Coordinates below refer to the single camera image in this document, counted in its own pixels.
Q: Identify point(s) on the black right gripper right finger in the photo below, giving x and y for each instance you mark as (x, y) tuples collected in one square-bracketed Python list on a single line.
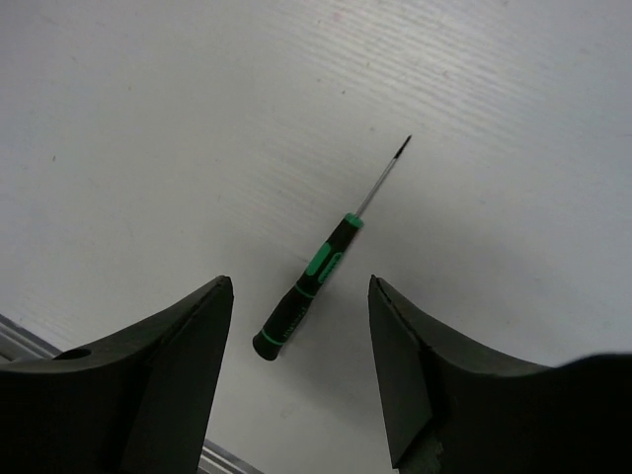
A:
[(453, 405)]

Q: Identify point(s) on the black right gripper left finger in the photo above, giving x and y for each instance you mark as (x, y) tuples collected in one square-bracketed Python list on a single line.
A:
[(199, 325)]

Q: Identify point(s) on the small green black screwdriver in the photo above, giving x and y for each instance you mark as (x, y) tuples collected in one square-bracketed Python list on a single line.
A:
[(295, 304)]

